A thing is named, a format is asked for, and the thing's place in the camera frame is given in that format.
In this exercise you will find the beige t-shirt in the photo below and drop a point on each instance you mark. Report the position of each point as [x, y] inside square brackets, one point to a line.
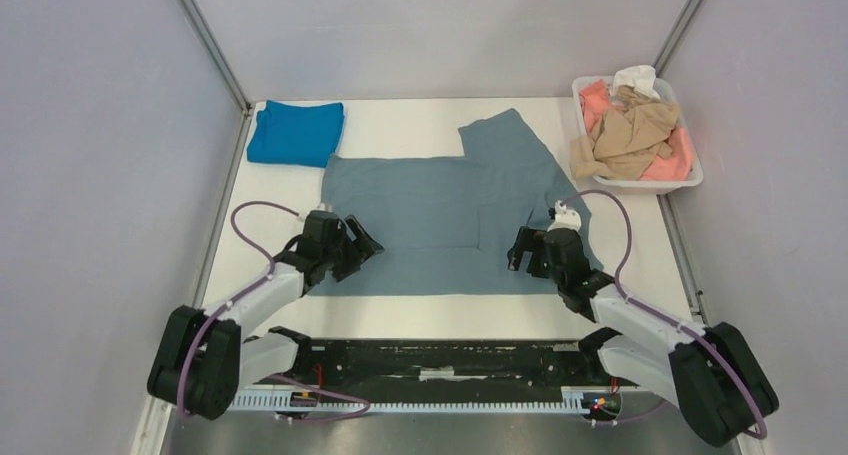
[623, 139]

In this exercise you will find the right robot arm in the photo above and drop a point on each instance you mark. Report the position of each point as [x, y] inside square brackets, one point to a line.
[662, 346]

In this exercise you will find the white plastic basket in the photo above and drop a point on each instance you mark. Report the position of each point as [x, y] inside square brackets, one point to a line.
[694, 177]

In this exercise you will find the white t-shirt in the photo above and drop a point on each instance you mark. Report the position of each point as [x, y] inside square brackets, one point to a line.
[640, 78]

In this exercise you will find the aluminium frame rails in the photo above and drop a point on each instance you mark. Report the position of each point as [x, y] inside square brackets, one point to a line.
[717, 385]

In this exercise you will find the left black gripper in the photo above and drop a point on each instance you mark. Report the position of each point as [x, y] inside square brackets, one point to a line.
[358, 251]

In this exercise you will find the pink t-shirt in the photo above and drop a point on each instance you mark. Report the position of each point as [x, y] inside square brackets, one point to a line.
[677, 169]

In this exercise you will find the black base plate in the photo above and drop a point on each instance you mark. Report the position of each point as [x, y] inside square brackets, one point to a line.
[408, 371]

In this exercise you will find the white cable duct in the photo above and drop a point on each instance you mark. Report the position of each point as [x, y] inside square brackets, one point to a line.
[279, 398]

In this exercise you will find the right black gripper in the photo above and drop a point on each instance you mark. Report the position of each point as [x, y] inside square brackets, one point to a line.
[538, 256]

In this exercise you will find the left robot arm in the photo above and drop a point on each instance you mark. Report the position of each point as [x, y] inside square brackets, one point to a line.
[208, 354]

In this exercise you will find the grey-blue t-shirt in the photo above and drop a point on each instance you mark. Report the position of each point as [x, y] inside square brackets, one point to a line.
[446, 223]

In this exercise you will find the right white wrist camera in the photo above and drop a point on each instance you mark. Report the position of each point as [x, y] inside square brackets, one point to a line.
[563, 216]

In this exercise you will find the folded bright blue t-shirt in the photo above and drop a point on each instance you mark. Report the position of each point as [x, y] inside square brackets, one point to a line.
[296, 135]

